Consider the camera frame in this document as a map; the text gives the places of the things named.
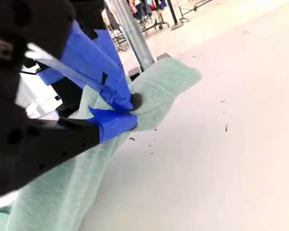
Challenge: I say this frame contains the green t-shirt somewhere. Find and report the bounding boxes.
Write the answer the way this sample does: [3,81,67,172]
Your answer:
[0,57,203,231]

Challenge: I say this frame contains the black clothes rack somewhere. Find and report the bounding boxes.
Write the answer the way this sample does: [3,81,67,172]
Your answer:
[134,9,171,35]

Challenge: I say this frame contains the hanging clothes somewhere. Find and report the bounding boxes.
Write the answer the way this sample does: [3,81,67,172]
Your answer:
[128,0,170,20]

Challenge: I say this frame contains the black pole stand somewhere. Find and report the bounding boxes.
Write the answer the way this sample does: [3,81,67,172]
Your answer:
[167,0,191,31]

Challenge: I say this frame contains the steel post with clamp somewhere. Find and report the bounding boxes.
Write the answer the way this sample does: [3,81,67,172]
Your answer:
[110,0,172,81]

